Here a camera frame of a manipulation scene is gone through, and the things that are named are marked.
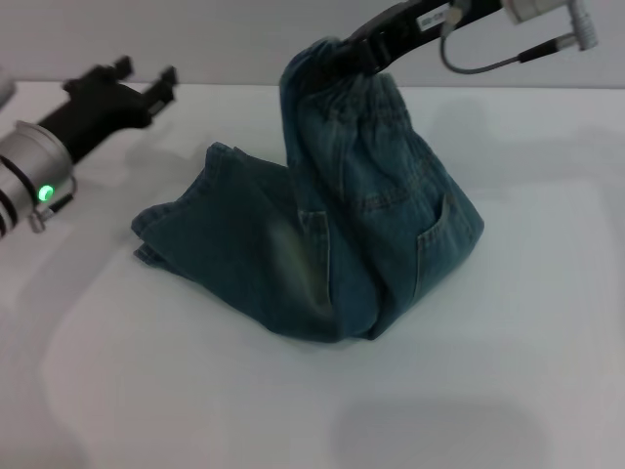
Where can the blue denim shorts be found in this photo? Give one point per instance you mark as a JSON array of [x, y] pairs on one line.
[[342, 220]]

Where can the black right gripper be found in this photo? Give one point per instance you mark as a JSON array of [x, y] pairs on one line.
[[415, 24]]

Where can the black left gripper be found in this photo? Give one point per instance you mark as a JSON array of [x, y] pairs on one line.
[[102, 107]]

